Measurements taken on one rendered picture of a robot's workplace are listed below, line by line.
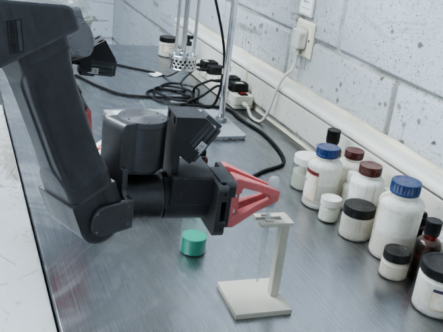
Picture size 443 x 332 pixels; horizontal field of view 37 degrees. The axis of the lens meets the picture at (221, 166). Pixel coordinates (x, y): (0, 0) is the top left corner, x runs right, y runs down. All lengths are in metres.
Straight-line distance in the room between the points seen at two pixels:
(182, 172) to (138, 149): 0.06
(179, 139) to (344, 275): 0.39
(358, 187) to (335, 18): 0.48
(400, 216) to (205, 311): 0.35
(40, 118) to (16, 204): 0.50
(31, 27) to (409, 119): 0.84
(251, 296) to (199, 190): 0.21
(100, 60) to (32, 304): 0.37
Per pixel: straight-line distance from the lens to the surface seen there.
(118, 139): 0.72
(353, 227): 1.11
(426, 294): 0.96
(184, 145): 0.75
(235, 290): 0.91
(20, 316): 0.86
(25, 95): 0.64
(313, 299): 0.94
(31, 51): 0.59
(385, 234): 1.06
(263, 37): 1.82
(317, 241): 1.10
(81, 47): 0.94
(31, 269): 0.95
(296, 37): 1.59
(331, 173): 1.18
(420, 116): 1.25
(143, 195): 0.76
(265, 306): 0.89
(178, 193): 0.76
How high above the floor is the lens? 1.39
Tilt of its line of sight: 22 degrees down
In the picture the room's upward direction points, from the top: 7 degrees clockwise
